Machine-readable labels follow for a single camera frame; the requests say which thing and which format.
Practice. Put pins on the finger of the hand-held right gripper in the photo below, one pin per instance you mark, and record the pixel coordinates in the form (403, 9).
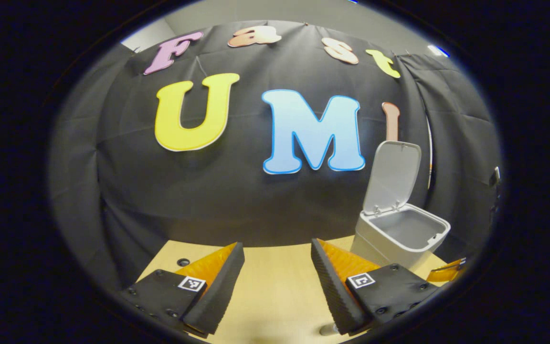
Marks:
(447, 271)

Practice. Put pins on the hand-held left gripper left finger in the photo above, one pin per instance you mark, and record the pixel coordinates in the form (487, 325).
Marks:
(222, 286)

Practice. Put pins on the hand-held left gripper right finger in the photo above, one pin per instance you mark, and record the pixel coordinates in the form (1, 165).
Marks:
(333, 286)

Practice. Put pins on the white desktop garbage bin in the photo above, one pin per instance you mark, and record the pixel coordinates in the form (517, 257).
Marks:
(385, 243)

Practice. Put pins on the wooden desktop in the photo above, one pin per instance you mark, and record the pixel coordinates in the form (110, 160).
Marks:
(275, 286)

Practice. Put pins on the black backdrop cloth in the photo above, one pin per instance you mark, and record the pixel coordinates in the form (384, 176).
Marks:
(256, 205)

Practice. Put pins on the ceiling light panel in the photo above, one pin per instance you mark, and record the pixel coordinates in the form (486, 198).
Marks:
(438, 50)

